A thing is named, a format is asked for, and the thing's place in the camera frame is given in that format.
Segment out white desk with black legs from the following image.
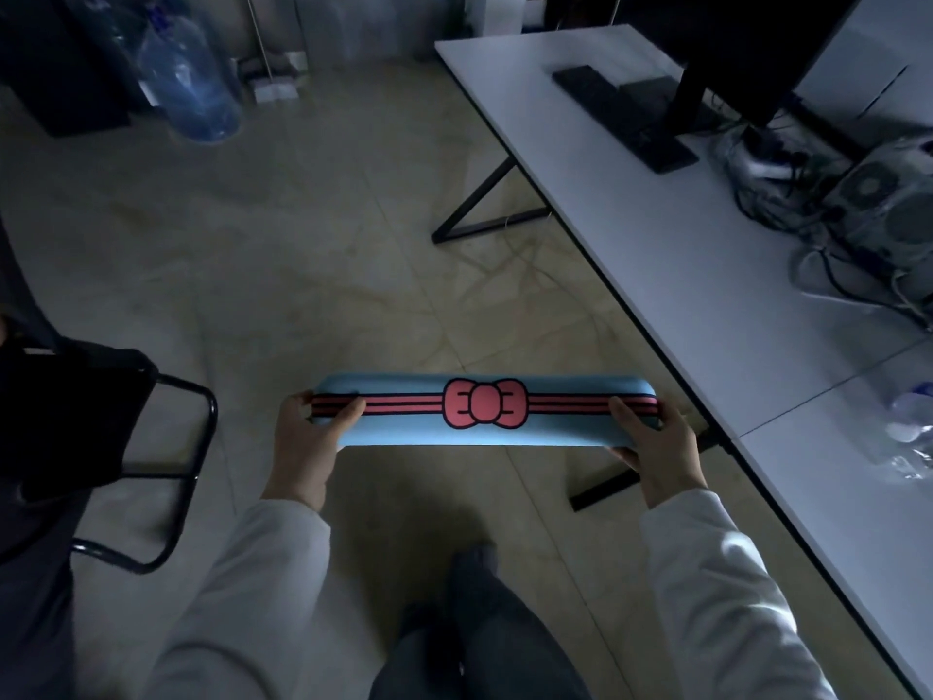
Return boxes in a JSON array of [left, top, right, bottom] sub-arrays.
[[432, 0, 933, 700]]

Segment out person's right hand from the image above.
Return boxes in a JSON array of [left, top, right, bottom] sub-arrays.
[[608, 397, 709, 511]]

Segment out person's left hand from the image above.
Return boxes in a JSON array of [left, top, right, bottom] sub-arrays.
[[261, 390, 367, 512]]

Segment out black metal frame chair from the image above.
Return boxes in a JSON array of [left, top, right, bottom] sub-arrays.
[[69, 373, 220, 575]]

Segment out black keyboard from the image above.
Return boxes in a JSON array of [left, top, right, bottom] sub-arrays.
[[552, 65, 701, 174]]

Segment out blue wrist rest with bow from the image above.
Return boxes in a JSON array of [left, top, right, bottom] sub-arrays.
[[306, 373, 663, 451]]

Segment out person's right forearm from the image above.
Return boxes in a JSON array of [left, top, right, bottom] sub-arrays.
[[640, 490, 839, 700]]

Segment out tangle of cables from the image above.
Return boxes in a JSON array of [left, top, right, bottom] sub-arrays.
[[710, 102, 933, 329]]

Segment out dark garment on chair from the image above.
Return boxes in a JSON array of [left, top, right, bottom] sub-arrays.
[[0, 218, 160, 569]]

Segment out white boxes on floor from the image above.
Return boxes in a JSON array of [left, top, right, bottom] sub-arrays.
[[239, 51, 311, 104]]

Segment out black computer monitor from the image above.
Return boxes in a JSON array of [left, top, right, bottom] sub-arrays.
[[618, 0, 868, 139]]

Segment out person's legs in dark trousers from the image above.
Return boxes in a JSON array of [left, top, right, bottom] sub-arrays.
[[368, 542, 593, 700]]

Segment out dark cabinet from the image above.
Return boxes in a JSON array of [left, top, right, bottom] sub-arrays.
[[0, 0, 136, 139]]

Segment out person's left forearm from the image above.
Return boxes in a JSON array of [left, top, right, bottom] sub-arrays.
[[138, 498, 332, 700]]

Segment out silver computer tower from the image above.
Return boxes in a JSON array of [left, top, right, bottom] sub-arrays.
[[822, 135, 933, 269]]

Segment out clear plastic bag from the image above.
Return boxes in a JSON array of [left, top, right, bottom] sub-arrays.
[[867, 382, 933, 483]]

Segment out large blue water jug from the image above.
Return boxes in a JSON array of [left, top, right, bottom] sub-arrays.
[[135, 7, 243, 143]]

